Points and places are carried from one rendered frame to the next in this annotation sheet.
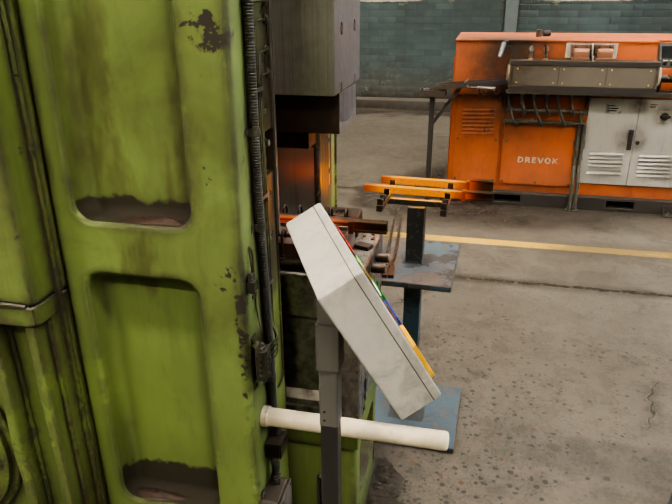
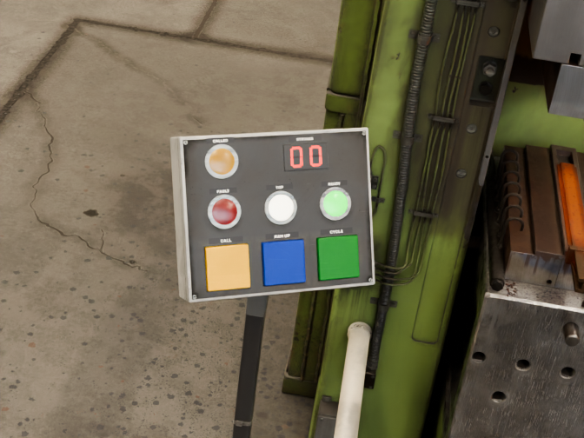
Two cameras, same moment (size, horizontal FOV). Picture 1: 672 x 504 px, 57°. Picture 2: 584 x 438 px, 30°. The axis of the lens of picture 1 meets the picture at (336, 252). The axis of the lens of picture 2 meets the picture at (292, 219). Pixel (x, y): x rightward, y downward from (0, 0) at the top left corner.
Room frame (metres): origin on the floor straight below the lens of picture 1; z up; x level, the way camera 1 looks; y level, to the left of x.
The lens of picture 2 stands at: (0.78, -1.63, 2.09)
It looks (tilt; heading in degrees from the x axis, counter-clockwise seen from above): 33 degrees down; 81
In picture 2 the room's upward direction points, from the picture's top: 8 degrees clockwise
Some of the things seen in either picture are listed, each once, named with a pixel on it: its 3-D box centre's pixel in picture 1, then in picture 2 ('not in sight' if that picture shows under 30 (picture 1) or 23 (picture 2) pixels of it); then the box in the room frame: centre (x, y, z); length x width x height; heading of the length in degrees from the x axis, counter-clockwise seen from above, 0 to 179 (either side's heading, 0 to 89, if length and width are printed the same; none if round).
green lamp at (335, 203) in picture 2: not in sight; (335, 203); (1.11, -0.05, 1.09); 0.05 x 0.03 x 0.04; 167
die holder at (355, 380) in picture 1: (280, 311); (548, 315); (1.66, 0.17, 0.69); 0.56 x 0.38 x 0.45; 77
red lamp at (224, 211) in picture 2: not in sight; (224, 211); (0.92, -0.09, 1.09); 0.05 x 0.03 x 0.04; 167
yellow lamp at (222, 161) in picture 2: not in sight; (222, 161); (0.91, -0.05, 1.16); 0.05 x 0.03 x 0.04; 167
